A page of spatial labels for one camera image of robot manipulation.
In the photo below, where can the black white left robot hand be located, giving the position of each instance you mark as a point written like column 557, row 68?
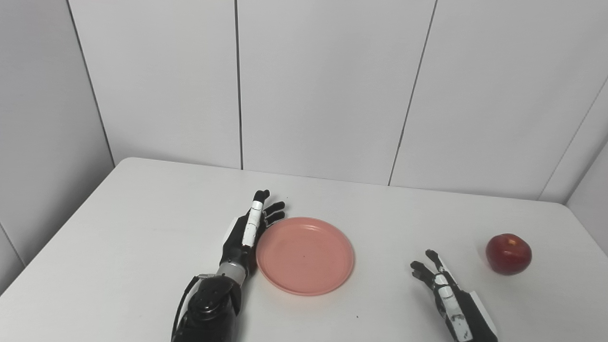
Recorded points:
column 237, row 247

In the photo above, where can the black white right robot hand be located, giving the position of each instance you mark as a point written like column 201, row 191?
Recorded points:
column 468, row 318

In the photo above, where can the pink plastic plate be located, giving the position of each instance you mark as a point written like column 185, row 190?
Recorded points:
column 306, row 256

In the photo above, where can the red apple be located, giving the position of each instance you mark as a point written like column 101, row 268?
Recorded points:
column 508, row 254

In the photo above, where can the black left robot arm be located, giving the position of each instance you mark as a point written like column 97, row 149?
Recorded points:
column 211, row 313

